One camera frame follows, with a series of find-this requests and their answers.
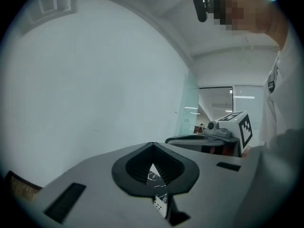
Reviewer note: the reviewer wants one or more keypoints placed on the frosted glass door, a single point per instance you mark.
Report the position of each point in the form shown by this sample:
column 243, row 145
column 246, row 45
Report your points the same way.
column 188, row 108

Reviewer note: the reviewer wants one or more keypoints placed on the person's head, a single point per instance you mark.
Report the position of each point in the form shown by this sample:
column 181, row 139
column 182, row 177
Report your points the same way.
column 261, row 13

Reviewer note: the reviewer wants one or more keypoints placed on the glass office partition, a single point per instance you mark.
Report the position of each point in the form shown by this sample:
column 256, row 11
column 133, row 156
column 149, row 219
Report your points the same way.
column 221, row 103

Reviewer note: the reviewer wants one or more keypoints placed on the right hand-held gripper camera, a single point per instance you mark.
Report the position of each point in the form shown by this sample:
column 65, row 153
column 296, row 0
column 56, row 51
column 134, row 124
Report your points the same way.
column 212, row 125

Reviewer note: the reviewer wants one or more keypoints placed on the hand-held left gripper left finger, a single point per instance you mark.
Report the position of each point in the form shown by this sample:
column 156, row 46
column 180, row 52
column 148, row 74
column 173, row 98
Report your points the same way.
column 95, row 193

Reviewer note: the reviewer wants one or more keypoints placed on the white perforated plastic basket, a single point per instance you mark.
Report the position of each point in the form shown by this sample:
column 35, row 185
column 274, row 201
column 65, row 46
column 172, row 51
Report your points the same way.
column 161, row 211

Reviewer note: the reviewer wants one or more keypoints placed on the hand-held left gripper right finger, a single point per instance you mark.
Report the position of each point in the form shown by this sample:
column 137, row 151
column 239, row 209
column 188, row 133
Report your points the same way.
column 213, row 186

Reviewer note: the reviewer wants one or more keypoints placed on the person's right forearm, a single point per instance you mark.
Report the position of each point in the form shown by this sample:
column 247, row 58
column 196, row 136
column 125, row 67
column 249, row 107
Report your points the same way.
column 245, row 154

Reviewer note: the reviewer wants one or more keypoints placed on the grey panelled door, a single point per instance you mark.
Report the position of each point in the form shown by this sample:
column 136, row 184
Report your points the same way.
column 52, row 6

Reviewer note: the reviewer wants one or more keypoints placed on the person's white shirt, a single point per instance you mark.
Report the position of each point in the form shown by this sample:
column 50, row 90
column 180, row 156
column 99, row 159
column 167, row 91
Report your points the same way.
column 285, row 91

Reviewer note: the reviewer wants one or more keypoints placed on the black head-worn camera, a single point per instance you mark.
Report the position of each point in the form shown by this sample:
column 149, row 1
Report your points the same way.
column 200, row 8

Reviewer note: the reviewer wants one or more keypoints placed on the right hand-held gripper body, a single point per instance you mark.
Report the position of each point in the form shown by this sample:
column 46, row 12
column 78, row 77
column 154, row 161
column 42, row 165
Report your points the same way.
column 237, row 127

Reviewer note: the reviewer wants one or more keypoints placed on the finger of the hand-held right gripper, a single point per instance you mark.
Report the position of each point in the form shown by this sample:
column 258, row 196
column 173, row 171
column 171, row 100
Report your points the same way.
column 187, row 136
column 185, row 145

